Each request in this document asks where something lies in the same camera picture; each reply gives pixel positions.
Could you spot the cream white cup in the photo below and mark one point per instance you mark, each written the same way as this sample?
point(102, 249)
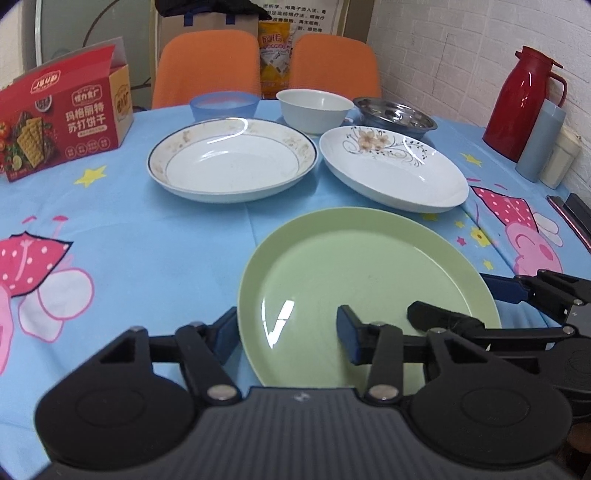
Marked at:
point(567, 147)

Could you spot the wall poster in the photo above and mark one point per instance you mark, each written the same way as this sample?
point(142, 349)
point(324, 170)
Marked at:
point(314, 16)

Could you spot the left orange chair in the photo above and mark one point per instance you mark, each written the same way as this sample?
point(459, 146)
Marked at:
point(202, 62)

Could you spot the black cloth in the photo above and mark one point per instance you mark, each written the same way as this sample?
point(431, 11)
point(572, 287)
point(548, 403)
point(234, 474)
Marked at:
point(167, 8)

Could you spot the red cracker box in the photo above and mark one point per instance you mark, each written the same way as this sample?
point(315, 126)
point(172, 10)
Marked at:
point(77, 105)

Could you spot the orange chair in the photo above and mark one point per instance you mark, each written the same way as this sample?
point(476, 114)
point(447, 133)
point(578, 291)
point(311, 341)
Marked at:
point(335, 64)
point(202, 62)

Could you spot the green plastic plate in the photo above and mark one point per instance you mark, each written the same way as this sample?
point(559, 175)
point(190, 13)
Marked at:
point(375, 262)

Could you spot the white plate gold rim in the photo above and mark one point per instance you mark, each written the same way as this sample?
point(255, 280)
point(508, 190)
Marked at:
point(231, 160)

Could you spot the black smartphone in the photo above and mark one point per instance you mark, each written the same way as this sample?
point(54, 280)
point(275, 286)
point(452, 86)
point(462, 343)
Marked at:
point(581, 232)

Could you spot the blue cartoon tablecloth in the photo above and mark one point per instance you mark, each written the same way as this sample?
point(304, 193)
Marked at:
point(142, 256)

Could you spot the yellow snack bag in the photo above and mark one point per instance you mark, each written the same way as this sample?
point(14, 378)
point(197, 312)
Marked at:
point(275, 44)

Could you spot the blue plastic bowl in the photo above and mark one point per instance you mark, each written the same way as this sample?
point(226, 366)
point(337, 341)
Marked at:
point(224, 104)

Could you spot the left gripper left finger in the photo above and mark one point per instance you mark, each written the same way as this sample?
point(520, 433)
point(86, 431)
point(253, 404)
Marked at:
point(220, 338)

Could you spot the red thermos jug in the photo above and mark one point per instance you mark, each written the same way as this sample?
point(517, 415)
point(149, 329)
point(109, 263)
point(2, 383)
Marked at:
point(520, 101)

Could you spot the black box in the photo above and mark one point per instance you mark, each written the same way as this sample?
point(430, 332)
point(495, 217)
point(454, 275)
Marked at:
point(580, 211)

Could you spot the grey blue tumbler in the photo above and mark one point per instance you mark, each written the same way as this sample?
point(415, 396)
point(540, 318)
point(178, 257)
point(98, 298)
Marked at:
point(541, 142)

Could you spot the white floral plate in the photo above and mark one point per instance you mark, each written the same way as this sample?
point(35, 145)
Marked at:
point(393, 169)

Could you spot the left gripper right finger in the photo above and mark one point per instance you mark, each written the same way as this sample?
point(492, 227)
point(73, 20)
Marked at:
point(362, 341)

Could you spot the stainless steel bowl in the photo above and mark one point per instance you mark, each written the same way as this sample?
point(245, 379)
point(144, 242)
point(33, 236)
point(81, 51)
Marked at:
point(393, 116)

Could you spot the right orange chair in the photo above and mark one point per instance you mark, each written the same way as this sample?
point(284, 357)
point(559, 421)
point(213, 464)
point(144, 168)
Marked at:
point(335, 64)

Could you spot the white ceramic bowl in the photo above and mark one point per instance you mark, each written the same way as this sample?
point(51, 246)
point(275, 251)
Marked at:
point(313, 111)

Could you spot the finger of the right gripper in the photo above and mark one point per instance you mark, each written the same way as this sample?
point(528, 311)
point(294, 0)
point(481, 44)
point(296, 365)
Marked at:
point(562, 298)
point(424, 317)

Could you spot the brown paper bag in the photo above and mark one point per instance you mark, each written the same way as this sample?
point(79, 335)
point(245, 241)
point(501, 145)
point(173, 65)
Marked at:
point(172, 26)

